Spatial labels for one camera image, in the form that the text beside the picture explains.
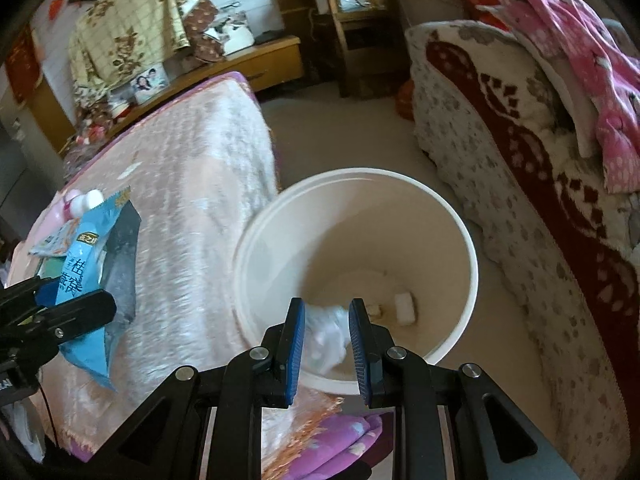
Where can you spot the white foam block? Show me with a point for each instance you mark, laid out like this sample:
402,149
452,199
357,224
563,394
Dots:
405,309

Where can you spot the pink pajama clothes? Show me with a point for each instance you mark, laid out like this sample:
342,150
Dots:
609,77

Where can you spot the framed couple photo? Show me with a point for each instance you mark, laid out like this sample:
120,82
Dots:
149,83

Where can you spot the floral cloth covered television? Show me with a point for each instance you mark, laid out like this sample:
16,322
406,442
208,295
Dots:
116,40

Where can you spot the wooden tv cabinet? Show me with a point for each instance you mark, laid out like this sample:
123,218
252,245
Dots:
263,67

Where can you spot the pink thermos bottle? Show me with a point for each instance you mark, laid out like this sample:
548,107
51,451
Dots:
58,215

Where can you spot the pink quilted table cover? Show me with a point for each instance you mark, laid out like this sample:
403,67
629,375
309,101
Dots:
199,170

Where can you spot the blue snack bag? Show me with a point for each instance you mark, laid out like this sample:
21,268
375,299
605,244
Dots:
102,256

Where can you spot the cream plastic trash bucket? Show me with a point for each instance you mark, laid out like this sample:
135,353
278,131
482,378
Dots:
360,233

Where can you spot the floral covered sofa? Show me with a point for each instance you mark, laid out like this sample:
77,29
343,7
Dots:
500,137

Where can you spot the wooden shelf rack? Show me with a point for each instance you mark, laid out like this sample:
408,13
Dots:
369,45

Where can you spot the white tissue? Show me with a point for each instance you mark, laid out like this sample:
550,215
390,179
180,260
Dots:
326,338

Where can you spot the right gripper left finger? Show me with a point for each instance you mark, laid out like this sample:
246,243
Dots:
209,424

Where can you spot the white orange snack bag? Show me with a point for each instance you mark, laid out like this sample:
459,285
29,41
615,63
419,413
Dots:
56,244

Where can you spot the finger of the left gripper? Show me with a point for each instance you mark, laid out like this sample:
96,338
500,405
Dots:
74,318
25,292

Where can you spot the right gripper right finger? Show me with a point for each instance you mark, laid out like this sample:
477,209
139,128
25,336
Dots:
447,423

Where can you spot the white pink yogurt bottle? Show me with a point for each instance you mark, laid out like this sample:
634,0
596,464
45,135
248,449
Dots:
86,202

